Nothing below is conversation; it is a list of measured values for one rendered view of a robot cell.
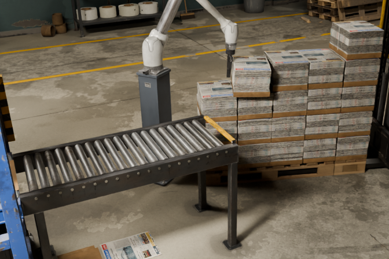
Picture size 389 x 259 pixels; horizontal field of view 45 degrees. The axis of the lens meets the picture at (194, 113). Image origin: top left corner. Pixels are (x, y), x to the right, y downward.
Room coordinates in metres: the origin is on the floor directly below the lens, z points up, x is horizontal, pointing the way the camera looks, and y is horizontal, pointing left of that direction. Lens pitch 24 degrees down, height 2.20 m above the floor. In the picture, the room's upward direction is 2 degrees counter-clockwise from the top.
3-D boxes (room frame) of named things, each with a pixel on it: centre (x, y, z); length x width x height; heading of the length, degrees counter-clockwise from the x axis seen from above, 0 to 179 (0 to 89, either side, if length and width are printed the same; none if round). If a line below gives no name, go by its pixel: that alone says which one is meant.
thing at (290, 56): (3.67, -0.77, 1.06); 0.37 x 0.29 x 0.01; 4
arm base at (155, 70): (3.59, 0.33, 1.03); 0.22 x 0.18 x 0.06; 148
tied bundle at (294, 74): (3.68, -0.76, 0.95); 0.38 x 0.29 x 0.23; 4
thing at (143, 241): (2.62, 0.48, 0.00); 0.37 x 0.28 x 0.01; 113
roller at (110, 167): (2.57, 0.57, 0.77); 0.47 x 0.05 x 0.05; 23
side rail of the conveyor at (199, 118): (2.86, 0.55, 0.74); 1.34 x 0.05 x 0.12; 113
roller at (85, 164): (2.52, 0.69, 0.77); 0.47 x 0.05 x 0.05; 23
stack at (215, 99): (3.66, -0.62, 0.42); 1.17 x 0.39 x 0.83; 96
